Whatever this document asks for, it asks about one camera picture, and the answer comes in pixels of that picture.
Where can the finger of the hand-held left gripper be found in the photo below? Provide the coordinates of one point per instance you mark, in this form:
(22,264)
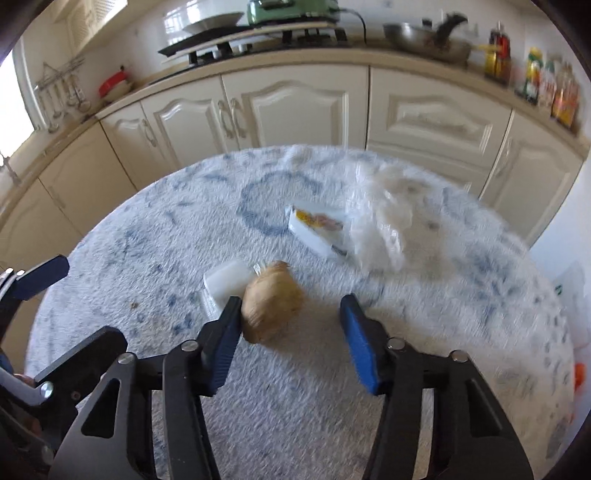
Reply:
(39,277)
(85,355)

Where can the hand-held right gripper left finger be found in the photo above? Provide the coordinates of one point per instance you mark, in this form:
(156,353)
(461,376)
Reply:
(226,350)

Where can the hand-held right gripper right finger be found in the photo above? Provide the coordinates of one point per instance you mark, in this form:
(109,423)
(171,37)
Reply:
(362,346)

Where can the brown potato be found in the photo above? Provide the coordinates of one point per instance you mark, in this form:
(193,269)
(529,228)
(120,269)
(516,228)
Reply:
(272,307)

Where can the white green printed plastic bag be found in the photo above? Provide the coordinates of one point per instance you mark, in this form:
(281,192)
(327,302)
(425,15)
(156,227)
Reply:
(571,300)

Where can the white foam block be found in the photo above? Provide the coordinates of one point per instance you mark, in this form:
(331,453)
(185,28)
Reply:
(224,282)

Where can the round marble-pattern table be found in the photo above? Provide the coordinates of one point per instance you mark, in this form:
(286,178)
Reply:
(300,415)

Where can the steel faucet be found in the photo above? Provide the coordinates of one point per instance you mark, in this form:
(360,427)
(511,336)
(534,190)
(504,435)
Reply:
(9,168)

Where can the white yellow printed snack wrapper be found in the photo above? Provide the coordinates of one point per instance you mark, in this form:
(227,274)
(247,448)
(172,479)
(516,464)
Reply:
(318,228)

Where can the large clear plastic bag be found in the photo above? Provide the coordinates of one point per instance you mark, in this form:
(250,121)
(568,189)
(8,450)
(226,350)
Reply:
(383,221)

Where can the steel ladle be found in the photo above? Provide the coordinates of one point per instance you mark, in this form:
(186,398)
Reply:
(53,122)

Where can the steel spoon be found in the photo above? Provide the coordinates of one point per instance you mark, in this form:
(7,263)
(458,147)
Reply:
(83,105)

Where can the white bowl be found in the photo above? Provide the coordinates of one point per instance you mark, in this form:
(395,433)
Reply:
(121,93)

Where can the metal utensil rack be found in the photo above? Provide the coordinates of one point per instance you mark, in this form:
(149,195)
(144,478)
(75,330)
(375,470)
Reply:
(60,74)

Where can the red lidded container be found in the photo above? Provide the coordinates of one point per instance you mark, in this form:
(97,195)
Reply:
(115,81)

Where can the cream lower kitchen cabinets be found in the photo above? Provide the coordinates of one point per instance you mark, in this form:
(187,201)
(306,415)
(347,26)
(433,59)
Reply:
(300,110)

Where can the cream cabinet drawer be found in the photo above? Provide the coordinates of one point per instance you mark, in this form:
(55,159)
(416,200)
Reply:
(438,113)

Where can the steel basin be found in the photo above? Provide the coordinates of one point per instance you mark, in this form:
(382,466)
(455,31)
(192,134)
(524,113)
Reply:
(212,24)

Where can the black gas stove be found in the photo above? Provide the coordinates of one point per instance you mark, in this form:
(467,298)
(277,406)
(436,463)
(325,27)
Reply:
(277,48)

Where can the green capped condiment bottle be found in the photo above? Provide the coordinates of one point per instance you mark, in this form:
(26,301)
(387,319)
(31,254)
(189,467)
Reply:
(534,78)

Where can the dark cooking oil bottle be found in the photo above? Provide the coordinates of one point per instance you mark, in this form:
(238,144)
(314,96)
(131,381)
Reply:
(498,57)

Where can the orange labelled condiment bottle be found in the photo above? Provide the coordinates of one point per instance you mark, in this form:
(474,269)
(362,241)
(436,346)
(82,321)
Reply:
(567,99)

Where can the white labelled condiment bottle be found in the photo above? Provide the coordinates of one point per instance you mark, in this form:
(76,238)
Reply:
(549,85)

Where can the green electric cooking pot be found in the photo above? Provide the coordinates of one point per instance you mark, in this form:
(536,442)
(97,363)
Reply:
(291,11)

